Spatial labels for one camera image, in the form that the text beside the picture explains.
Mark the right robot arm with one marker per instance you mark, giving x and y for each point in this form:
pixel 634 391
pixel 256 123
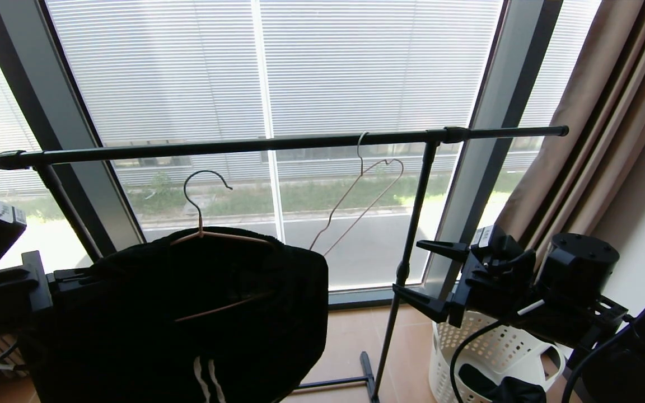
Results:
pixel 577 263

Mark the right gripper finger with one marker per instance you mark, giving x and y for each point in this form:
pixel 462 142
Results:
pixel 448 251
pixel 426 305

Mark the beige curtain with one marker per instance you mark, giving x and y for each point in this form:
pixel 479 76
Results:
pixel 3 350
pixel 597 112

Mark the black clothes rack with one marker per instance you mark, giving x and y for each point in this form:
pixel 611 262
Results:
pixel 188 149

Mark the pink clothes hanger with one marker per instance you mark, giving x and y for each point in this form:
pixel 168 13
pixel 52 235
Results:
pixel 201 224
pixel 361 165

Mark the black shorts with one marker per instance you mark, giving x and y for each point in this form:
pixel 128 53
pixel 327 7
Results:
pixel 188 336

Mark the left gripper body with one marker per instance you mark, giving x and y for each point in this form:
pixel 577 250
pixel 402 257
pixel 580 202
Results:
pixel 3 291

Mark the black garment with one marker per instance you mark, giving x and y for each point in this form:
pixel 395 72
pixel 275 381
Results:
pixel 518 392

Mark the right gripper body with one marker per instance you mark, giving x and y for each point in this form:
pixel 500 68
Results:
pixel 496 291

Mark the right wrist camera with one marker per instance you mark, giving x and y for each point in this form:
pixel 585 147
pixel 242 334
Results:
pixel 496 246

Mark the white laundry basket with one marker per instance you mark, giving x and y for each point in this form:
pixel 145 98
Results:
pixel 501 341

